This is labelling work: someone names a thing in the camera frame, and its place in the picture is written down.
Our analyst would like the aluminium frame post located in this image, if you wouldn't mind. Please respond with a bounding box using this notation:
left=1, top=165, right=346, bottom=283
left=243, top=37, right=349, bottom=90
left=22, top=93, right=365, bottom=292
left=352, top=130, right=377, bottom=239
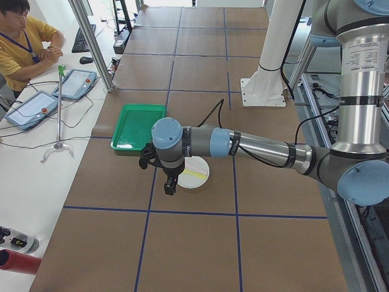
left=68, top=0, right=114, bottom=92

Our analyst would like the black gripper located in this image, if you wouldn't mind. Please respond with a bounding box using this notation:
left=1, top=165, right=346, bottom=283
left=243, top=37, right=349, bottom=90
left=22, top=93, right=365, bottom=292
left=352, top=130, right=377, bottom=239
left=139, top=143, right=185, bottom=195

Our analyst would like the clear plastic bottle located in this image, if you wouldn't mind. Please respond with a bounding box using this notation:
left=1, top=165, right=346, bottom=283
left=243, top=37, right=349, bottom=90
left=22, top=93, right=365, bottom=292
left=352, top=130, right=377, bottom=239
left=1, top=226, right=39, bottom=254

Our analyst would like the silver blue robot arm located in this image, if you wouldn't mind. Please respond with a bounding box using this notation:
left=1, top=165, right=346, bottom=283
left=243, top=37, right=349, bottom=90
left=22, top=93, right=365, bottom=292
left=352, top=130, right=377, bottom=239
left=139, top=1, right=388, bottom=206

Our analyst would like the green plastic tray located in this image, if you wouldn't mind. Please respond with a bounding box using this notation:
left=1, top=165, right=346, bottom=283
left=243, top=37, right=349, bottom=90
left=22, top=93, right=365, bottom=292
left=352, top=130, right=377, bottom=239
left=111, top=103, right=166, bottom=156

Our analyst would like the metal reacher grabber tool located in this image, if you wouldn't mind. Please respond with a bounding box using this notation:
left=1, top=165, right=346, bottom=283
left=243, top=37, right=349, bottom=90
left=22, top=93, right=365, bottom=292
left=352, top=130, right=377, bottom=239
left=41, top=64, right=74, bottom=164

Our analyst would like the far teach pendant tablet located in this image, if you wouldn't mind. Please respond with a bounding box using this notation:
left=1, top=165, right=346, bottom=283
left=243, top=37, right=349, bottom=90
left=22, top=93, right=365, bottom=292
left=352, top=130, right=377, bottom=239
left=62, top=69, right=97, bottom=101

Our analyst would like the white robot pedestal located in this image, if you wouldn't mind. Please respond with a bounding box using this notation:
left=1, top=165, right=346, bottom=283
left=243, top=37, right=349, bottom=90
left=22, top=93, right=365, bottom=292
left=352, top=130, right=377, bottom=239
left=241, top=0, right=305, bottom=107

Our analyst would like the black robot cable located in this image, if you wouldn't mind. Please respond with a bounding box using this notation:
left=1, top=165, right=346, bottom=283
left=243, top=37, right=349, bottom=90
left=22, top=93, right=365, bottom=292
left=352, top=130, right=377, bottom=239
left=198, top=98, right=225, bottom=127

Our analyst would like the black keyboard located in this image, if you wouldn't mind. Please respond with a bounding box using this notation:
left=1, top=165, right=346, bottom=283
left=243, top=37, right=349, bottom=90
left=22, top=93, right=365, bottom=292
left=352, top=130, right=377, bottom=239
left=71, top=28, right=89, bottom=53

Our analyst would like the white round plate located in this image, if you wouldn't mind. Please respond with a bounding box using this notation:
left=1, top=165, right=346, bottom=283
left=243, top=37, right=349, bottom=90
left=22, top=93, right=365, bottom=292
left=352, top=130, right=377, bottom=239
left=178, top=156, right=210, bottom=189

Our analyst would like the teach pendant tablet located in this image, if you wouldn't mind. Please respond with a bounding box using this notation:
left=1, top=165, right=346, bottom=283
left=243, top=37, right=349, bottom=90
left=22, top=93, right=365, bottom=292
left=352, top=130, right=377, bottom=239
left=5, top=91, right=58, bottom=130
left=62, top=69, right=97, bottom=101

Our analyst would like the pink plastic spoon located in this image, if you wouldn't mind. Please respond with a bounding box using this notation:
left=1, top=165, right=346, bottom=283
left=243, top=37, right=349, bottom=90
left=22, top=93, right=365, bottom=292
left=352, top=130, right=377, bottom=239
left=185, top=164, right=209, bottom=174

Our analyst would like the black computer mouse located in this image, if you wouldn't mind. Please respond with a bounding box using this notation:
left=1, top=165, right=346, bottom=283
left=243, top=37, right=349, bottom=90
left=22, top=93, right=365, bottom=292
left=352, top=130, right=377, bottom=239
left=79, top=56, right=93, bottom=64

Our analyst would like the red cylinder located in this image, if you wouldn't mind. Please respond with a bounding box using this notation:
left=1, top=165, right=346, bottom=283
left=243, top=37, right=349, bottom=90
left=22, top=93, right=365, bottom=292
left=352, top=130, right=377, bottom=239
left=1, top=249, right=42, bottom=275

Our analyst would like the yellow plastic spoon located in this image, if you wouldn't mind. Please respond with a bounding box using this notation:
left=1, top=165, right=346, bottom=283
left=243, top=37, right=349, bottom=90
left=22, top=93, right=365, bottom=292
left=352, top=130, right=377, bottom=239
left=182, top=170, right=207, bottom=179

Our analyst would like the near teach pendant tablet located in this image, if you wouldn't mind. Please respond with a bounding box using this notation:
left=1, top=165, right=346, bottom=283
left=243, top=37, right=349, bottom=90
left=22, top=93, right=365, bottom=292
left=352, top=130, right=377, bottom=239
left=5, top=91, right=58, bottom=130

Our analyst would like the person in yellow shirt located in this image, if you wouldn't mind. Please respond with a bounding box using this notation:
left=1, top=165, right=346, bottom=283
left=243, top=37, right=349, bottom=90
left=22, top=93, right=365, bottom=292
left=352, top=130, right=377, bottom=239
left=1, top=1, right=64, bottom=96

